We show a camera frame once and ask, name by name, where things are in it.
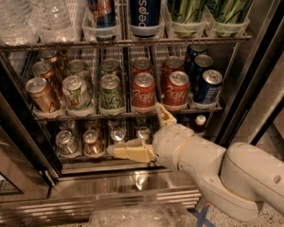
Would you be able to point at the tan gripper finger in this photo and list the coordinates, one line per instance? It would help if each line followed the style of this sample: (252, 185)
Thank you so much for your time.
(135, 150)
(164, 116)

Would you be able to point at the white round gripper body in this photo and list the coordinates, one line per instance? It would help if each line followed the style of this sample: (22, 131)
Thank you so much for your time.
(168, 145)

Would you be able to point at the white green 7up can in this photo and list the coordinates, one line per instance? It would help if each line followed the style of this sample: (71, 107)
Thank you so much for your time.
(76, 91)

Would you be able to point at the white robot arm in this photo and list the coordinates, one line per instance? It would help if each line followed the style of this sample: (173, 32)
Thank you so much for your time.
(238, 180)

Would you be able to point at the bottom shelf green can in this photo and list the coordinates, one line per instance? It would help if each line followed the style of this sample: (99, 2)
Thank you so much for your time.
(143, 133)

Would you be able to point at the front right coca-cola can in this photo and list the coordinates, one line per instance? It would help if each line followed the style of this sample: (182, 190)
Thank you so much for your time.
(176, 88)

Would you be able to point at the coca-cola can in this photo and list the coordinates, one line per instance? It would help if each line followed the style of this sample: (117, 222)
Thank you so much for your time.
(176, 88)
(141, 65)
(170, 64)
(143, 90)

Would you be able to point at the front left coca-cola can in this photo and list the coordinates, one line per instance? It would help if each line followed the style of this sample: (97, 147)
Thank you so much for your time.
(143, 90)

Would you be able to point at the front blue pepsi can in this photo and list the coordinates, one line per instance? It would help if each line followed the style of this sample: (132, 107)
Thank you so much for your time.
(209, 86)

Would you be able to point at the blue pepsi can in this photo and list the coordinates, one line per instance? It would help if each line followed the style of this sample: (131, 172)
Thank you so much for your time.
(192, 51)
(209, 86)
(201, 63)

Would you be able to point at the bottom shelf gold can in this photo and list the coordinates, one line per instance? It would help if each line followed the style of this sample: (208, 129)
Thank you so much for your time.
(92, 143)

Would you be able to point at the rear right coca-cola can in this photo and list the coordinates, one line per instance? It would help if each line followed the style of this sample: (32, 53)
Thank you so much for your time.
(170, 64)

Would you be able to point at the front green soda can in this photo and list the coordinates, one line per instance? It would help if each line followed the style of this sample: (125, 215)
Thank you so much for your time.
(111, 95)

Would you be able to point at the green soda can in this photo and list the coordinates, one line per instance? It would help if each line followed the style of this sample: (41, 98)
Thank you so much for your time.
(110, 66)
(111, 95)

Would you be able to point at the rear left coca-cola can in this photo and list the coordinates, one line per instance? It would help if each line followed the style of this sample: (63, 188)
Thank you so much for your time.
(141, 65)

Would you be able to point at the middle blue pepsi can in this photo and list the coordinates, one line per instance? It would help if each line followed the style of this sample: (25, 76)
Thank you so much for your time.
(201, 63)

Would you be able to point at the rear blue pepsi can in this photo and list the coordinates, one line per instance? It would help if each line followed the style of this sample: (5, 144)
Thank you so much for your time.
(192, 51)

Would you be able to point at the rear green soda can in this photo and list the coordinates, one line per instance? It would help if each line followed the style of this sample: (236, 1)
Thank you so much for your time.
(110, 66)

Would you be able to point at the bottom shelf white can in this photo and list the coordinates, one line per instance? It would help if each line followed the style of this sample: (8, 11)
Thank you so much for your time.
(66, 142)

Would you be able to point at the stainless steel fridge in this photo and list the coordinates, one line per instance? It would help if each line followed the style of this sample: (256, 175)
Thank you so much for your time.
(253, 84)

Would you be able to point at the rear white 7up can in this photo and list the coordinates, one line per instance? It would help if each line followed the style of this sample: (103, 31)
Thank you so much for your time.
(79, 68)

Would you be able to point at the left green tall can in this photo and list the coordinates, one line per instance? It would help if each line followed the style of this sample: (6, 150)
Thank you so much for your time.
(186, 16)

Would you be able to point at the green tall can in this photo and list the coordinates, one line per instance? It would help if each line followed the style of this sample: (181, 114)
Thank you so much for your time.
(228, 14)
(186, 16)

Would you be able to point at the tall pepsi can top shelf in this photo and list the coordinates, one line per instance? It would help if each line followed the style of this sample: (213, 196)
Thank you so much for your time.
(144, 17)

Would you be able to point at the fridge glass door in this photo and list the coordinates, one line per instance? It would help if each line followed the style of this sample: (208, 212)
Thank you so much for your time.
(28, 168)

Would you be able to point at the front gold soda can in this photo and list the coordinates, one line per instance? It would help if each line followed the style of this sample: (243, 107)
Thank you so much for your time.
(43, 96)

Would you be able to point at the gold soda can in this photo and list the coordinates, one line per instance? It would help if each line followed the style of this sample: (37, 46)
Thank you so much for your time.
(43, 96)
(46, 70)
(55, 57)

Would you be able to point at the right green tall can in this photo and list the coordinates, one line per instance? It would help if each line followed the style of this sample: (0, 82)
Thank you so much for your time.
(228, 14)

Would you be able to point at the middle gold soda can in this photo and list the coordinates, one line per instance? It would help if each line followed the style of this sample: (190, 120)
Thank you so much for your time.
(46, 70)

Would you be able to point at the rear gold soda can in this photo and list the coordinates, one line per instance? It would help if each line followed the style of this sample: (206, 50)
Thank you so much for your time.
(55, 57)

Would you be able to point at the red bull can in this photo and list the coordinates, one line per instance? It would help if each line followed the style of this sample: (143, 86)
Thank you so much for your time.
(101, 15)

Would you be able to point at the right brown drink bottle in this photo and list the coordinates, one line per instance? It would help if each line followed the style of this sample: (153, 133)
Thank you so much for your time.
(198, 124)

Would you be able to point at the blue tape on floor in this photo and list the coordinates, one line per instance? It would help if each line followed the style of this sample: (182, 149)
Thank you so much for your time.
(201, 217)

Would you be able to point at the right clear water bottle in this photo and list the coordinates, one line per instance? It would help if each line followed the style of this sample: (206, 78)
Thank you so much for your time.
(53, 21)

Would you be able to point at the clear water bottle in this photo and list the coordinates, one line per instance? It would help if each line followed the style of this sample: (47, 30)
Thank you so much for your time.
(53, 21)
(14, 27)

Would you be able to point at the left clear water bottle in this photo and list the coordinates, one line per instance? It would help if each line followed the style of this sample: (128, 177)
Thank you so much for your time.
(14, 27)

